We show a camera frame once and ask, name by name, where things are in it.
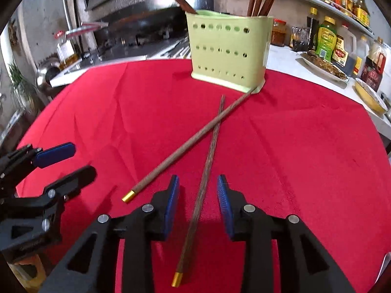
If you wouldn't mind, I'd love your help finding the red-handled metal spatula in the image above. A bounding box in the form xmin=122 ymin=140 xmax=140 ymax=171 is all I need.
xmin=65 ymin=21 xmax=109 ymax=39

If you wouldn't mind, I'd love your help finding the white plastic jug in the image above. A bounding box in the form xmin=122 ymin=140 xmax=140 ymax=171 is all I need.
xmin=351 ymin=35 xmax=370 ymax=78

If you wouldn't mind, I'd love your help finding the green plastic utensil holder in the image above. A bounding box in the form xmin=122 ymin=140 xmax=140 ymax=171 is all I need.
xmin=186 ymin=10 xmax=274 ymax=94

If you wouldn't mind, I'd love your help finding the white jug with red label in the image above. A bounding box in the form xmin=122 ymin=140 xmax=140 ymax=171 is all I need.
xmin=331 ymin=24 xmax=356 ymax=68

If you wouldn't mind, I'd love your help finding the round metal kettle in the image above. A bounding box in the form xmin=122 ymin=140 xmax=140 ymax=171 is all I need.
xmin=35 ymin=63 xmax=62 ymax=92

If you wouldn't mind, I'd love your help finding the red-lidded chili jar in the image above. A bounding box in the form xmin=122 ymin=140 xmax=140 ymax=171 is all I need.
xmin=271 ymin=18 xmax=288 ymax=47

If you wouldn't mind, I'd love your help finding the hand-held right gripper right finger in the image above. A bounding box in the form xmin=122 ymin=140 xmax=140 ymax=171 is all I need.
xmin=217 ymin=175 xmax=356 ymax=293

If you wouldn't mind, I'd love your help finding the white plate of food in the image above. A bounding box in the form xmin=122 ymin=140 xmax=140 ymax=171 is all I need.
xmin=300 ymin=50 xmax=350 ymax=83

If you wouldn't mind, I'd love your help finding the yellow bowl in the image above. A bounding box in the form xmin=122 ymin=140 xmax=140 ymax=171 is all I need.
xmin=354 ymin=78 xmax=388 ymax=114

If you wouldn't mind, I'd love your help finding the cooking oil bottle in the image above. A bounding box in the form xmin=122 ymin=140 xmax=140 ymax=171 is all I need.
xmin=56 ymin=41 xmax=81 ymax=68

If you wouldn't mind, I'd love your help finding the green potted plant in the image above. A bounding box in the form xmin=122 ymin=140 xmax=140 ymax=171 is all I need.
xmin=6 ymin=61 xmax=34 ymax=110

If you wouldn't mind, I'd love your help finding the dark metal wok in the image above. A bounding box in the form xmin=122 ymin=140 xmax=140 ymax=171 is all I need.
xmin=95 ymin=6 xmax=188 ymax=42

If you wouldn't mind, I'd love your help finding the stainless gas stove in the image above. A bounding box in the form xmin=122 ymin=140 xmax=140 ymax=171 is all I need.
xmin=49 ymin=35 xmax=191 ymax=80

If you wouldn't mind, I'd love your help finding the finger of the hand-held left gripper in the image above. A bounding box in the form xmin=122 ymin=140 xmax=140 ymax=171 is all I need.
xmin=0 ymin=165 xmax=98 ymax=248
xmin=0 ymin=142 xmax=77 ymax=190

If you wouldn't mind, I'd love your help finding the brown bottle with yellow label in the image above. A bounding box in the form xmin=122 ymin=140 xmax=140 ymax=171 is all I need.
xmin=354 ymin=0 xmax=371 ymax=26

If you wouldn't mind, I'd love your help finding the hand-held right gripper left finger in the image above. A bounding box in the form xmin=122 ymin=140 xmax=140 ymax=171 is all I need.
xmin=40 ymin=175 xmax=180 ymax=293

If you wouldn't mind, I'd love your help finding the green plastic bottle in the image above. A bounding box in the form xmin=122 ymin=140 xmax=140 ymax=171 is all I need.
xmin=315 ymin=16 xmax=337 ymax=63

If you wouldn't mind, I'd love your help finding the dark soy sauce bottle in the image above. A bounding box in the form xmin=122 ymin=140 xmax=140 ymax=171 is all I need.
xmin=306 ymin=7 xmax=320 ymax=51

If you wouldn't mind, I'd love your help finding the vertical metal pipe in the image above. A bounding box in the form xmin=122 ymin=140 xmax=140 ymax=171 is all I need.
xmin=61 ymin=0 xmax=80 ymax=37

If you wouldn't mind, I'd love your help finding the large dark sauce bottle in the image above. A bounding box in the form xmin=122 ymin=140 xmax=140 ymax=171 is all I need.
xmin=360 ymin=37 xmax=388 ymax=92

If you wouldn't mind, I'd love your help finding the red tablecloth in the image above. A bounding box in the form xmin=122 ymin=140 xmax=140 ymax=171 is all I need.
xmin=14 ymin=58 xmax=391 ymax=293

